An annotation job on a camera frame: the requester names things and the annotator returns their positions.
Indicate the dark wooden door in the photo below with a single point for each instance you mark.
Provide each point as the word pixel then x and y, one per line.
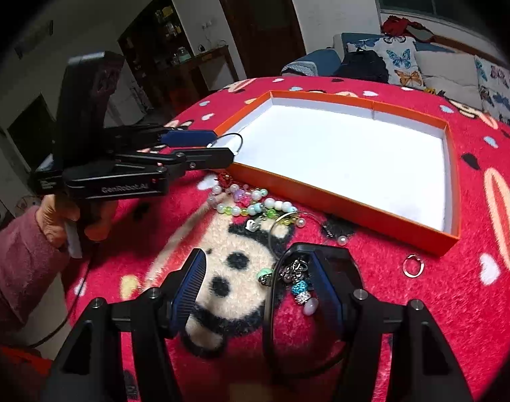
pixel 266 33

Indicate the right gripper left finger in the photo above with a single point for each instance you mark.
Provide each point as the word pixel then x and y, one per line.
pixel 183 286

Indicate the dark shelving cabinet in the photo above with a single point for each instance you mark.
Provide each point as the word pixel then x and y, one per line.
pixel 155 45

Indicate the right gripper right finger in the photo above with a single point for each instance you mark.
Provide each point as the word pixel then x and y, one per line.
pixel 333 275

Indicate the black backpack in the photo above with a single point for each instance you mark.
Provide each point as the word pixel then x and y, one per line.
pixel 363 65

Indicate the person's left hand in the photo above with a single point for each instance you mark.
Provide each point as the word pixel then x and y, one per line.
pixel 56 211

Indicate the red cartoon monkey blanket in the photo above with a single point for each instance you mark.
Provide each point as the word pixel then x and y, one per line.
pixel 425 327

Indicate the dark wooden side table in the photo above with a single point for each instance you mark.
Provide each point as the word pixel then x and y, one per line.
pixel 196 75

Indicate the left pink sleeved forearm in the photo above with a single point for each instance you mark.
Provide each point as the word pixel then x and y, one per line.
pixel 28 266

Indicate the red clothes on sill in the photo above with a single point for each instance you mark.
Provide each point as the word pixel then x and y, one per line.
pixel 395 26

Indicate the blue fabric sofa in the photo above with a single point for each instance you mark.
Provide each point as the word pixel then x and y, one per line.
pixel 324 62

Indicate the left butterfly print pillow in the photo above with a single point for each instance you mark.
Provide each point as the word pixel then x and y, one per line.
pixel 398 54

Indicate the right butterfly print pillow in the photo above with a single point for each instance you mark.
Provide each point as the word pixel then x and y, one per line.
pixel 494 89

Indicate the butterfly print pillow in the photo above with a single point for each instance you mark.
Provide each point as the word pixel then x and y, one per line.
pixel 398 54
pixel 494 89

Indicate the large thin silver hoop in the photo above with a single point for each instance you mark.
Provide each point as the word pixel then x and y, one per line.
pixel 304 226

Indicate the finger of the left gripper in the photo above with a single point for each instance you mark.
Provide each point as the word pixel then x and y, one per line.
pixel 174 165
pixel 187 138

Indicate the black smart watch band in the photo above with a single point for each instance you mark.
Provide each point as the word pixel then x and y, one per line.
pixel 296 257

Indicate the orange shallow cardboard tray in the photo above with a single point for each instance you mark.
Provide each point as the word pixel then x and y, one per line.
pixel 383 167

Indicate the plain beige cushion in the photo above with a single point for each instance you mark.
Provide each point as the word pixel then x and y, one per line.
pixel 453 73

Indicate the silver bangle with red knot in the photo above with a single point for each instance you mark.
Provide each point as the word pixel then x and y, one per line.
pixel 233 142

